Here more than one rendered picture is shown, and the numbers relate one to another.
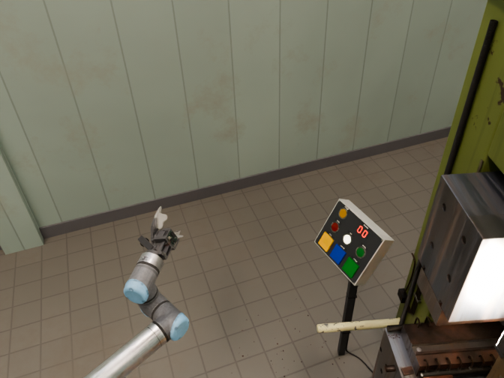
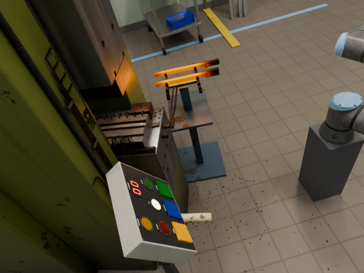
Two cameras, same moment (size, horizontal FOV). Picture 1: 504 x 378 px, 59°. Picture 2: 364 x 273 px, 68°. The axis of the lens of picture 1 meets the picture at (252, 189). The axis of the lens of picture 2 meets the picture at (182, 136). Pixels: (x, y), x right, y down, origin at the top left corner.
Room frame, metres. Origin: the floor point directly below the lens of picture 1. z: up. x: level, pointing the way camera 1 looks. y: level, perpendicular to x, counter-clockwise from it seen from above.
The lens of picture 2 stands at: (2.00, -0.15, 1.93)
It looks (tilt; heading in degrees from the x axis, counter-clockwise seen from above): 45 degrees down; 197
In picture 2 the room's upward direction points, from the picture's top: 15 degrees counter-clockwise
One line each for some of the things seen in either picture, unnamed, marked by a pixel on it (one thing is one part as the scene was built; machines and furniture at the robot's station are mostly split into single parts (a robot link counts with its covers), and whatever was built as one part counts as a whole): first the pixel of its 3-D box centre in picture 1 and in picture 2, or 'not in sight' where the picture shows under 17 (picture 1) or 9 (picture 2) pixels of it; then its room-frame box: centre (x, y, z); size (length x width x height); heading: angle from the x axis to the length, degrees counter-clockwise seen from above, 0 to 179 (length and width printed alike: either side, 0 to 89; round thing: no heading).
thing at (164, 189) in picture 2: (350, 267); (163, 190); (1.42, -0.46, 1.01); 0.07 x 0.05 x 0.07; 27
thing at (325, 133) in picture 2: not in sight; (337, 127); (0.77, 0.44, 0.65); 0.19 x 0.19 x 0.10
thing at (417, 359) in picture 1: (458, 344); (110, 134); (1.02, -0.84, 0.96); 0.42 x 0.20 x 0.09; 92
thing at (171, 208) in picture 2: (338, 254); (171, 210); (1.51, -0.42, 1.01); 0.07 x 0.05 x 0.07; 27
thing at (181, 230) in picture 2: (326, 241); (181, 233); (1.60, -0.37, 1.01); 0.07 x 0.05 x 0.07; 27
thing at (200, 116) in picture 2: not in sight; (188, 109); (0.49, -0.50, 0.64); 0.40 x 0.30 x 0.02; 11
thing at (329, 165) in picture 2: not in sight; (326, 162); (0.77, 0.44, 0.30); 0.22 x 0.22 x 0.60; 18
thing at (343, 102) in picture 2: not in sight; (344, 110); (0.78, 0.45, 0.79); 0.17 x 0.15 x 0.18; 45
